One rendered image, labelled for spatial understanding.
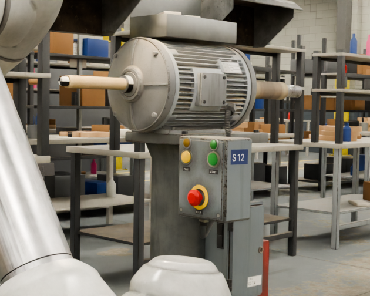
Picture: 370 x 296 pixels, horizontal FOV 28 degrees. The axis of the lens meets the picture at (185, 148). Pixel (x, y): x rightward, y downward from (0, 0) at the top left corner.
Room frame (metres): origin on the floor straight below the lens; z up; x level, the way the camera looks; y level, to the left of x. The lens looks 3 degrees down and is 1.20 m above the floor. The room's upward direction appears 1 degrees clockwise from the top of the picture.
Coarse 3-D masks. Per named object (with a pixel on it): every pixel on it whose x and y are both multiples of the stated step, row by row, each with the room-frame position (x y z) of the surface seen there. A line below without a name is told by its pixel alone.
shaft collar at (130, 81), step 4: (120, 76) 1.96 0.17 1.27; (124, 76) 1.95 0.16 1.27; (128, 76) 1.95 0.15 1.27; (128, 80) 1.94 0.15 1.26; (132, 80) 1.95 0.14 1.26; (128, 84) 1.94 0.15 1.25; (132, 84) 1.94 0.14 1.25; (128, 88) 1.94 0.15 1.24; (132, 88) 1.95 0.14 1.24; (124, 92) 1.95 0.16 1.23; (128, 92) 1.96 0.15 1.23
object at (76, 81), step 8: (72, 80) 1.82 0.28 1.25; (80, 80) 1.83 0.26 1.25; (88, 80) 1.85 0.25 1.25; (96, 80) 1.87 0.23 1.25; (104, 80) 1.89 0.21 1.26; (112, 80) 1.91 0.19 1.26; (120, 80) 1.93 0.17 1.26; (80, 88) 1.85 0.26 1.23; (88, 88) 1.86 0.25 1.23; (96, 88) 1.88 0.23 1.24; (104, 88) 1.90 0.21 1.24; (112, 88) 1.91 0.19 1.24; (120, 88) 1.93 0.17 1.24
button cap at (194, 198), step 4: (192, 192) 1.75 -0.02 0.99; (196, 192) 1.75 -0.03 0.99; (188, 196) 1.76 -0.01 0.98; (192, 196) 1.75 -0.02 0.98; (196, 196) 1.75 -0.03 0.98; (200, 196) 1.75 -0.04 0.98; (188, 200) 1.76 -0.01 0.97; (192, 200) 1.75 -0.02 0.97; (196, 200) 1.75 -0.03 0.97; (200, 200) 1.75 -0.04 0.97; (192, 204) 1.76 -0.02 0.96; (196, 204) 1.75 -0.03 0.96
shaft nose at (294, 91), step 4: (288, 88) 2.43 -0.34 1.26; (292, 88) 2.45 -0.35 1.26; (296, 88) 2.46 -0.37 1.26; (300, 88) 2.47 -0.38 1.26; (288, 92) 2.42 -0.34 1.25; (292, 92) 2.45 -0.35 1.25; (296, 92) 2.45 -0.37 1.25; (300, 92) 2.47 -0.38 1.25; (288, 96) 2.45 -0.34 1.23; (292, 96) 2.46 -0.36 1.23; (296, 96) 2.47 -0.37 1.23
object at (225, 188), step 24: (192, 144) 1.79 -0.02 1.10; (240, 144) 1.76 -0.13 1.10; (192, 168) 1.79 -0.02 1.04; (216, 168) 1.74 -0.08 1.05; (240, 168) 1.76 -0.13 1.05; (216, 192) 1.73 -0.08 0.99; (240, 192) 1.76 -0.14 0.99; (192, 216) 1.80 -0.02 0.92; (216, 216) 1.73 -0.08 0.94; (240, 216) 1.76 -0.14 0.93
